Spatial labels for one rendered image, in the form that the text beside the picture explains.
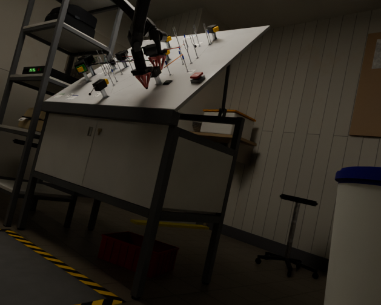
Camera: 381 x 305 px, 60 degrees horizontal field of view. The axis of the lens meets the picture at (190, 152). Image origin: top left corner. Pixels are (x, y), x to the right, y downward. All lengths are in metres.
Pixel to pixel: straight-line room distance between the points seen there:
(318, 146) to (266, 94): 0.95
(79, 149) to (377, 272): 1.63
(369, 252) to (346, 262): 0.08
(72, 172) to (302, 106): 2.61
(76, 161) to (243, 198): 2.40
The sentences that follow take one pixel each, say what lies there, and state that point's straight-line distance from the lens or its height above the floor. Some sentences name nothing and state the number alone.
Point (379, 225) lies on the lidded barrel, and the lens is 0.86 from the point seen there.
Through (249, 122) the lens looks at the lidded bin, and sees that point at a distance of 3.86.
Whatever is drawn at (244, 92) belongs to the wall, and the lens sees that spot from 4.34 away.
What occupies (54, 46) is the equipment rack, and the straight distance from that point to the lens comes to 2.58.
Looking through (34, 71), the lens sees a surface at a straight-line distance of 2.74.
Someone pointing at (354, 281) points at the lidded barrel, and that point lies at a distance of 0.91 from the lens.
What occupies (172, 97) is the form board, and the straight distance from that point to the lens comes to 1.65.
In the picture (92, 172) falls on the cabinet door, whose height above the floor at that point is 0.49.
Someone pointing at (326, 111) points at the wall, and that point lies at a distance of 3.72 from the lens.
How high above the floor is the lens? 0.59
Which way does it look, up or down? 4 degrees up
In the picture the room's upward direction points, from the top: 13 degrees clockwise
